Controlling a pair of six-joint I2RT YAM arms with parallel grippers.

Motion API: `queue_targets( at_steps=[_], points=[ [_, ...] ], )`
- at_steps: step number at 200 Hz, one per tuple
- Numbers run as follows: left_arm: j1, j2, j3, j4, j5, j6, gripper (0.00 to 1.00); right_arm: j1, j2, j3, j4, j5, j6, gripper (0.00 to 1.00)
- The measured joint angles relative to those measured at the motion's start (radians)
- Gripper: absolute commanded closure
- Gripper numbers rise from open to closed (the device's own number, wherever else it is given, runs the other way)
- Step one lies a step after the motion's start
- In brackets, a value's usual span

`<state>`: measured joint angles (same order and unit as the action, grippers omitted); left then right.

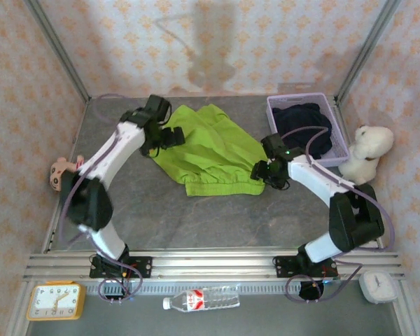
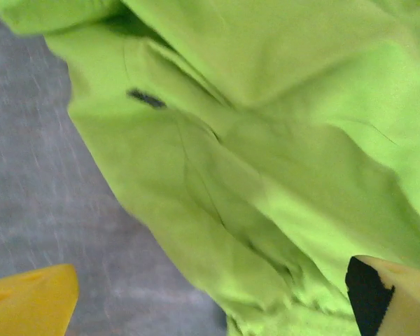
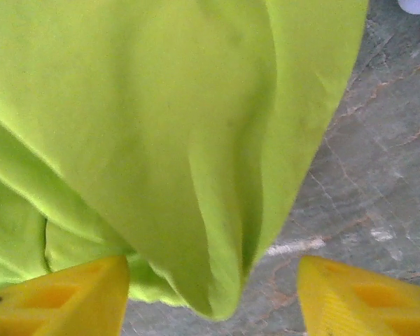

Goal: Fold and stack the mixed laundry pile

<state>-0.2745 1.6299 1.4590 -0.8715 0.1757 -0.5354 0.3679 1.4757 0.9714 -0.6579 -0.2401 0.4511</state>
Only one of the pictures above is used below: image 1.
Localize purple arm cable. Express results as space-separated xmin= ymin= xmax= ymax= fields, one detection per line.
xmin=57 ymin=93 xmax=144 ymax=305
xmin=278 ymin=125 xmax=395 ymax=304

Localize cartoon boy plush doll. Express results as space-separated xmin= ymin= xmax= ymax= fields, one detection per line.
xmin=49 ymin=155 xmax=85 ymax=193

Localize aluminium frame post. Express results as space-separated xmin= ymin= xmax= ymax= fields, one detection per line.
xmin=22 ymin=0 xmax=91 ymax=103
xmin=335 ymin=0 xmax=403 ymax=102

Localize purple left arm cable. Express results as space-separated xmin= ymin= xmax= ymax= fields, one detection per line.
xmin=57 ymin=93 xmax=144 ymax=305

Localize lime green shorts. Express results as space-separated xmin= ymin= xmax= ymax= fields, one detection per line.
xmin=150 ymin=104 xmax=269 ymax=197

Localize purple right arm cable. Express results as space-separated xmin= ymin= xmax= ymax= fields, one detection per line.
xmin=278 ymin=125 xmax=395 ymax=304

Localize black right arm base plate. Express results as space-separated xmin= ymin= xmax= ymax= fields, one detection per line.
xmin=272 ymin=255 xmax=339 ymax=279

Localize yellow alarm clock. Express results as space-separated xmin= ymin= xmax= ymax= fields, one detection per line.
xmin=26 ymin=281 xmax=87 ymax=321

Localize clear plastic water bottle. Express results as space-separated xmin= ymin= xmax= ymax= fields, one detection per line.
xmin=162 ymin=285 xmax=242 ymax=312

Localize grey slotted cable duct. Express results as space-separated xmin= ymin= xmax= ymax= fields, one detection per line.
xmin=83 ymin=281 xmax=302 ymax=297

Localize white plush bear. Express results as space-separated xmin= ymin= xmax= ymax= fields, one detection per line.
xmin=337 ymin=125 xmax=396 ymax=186

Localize navy blue shirt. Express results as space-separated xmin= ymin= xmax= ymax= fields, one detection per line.
xmin=272 ymin=103 xmax=333 ymax=160

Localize aluminium mounting rail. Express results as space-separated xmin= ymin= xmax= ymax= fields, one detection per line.
xmin=23 ymin=248 xmax=405 ymax=281

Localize lilac plastic basket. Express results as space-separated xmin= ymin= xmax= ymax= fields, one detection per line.
xmin=266 ymin=92 xmax=351 ymax=168

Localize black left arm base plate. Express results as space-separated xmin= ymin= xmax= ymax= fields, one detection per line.
xmin=89 ymin=255 xmax=153 ymax=279

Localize white alarm clock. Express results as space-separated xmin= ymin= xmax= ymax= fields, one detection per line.
xmin=358 ymin=269 xmax=399 ymax=305

